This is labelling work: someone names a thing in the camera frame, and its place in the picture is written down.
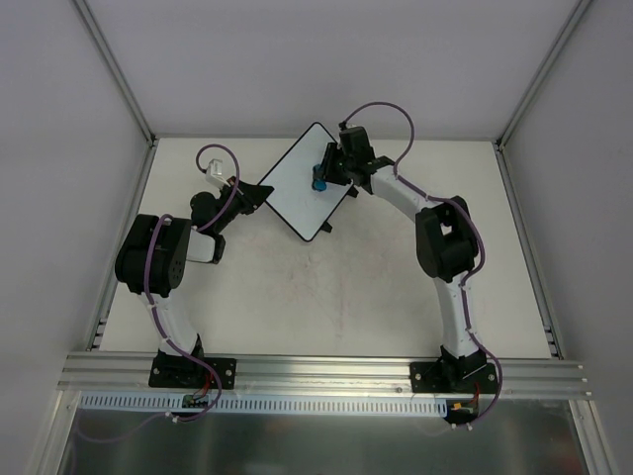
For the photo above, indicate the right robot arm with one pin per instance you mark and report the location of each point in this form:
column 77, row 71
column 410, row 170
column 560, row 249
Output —
column 445, row 243

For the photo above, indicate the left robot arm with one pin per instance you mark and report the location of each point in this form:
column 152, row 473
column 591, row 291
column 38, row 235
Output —
column 152, row 259

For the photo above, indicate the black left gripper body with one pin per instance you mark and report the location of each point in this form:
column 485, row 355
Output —
column 245, row 195

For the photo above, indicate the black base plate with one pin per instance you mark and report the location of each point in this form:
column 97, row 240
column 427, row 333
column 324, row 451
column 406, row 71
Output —
column 178, row 372
column 435, row 377

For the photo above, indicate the aluminium mounting rail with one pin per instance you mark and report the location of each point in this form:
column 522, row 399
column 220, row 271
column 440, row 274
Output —
column 549, row 379

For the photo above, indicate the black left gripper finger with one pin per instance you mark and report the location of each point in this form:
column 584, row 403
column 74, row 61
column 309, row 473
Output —
column 244, row 188
column 259, row 194

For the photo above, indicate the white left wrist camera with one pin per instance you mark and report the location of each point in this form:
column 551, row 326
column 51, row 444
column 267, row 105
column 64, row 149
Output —
column 214, row 173

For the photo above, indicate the right aluminium frame post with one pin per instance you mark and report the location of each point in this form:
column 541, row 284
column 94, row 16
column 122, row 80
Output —
column 545, row 67

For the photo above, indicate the aluminium frame post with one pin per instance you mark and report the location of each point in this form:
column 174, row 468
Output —
column 545, row 67
column 98, row 38

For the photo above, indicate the left aluminium frame post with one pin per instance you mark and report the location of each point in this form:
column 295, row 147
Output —
column 98, row 38

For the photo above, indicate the white whiteboard black frame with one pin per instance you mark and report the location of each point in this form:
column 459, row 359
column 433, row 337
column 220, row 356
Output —
column 301, row 208

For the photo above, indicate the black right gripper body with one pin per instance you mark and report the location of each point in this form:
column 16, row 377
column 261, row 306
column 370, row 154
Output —
column 337, row 168

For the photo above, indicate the whiteboard wire stand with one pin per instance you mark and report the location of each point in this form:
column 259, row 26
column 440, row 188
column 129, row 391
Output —
column 352, row 192

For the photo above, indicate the blue whiteboard eraser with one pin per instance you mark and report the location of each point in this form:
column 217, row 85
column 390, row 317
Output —
column 318, row 182

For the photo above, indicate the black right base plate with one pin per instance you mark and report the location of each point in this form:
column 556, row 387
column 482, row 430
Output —
column 435, row 377

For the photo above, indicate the white slotted cable duct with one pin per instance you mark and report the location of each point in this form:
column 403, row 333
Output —
column 231, row 403

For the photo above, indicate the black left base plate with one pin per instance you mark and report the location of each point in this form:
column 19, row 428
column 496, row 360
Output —
column 178, row 372

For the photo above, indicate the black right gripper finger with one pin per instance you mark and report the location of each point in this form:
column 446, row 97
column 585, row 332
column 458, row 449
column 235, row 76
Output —
column 331, row 155
column 330, row 178

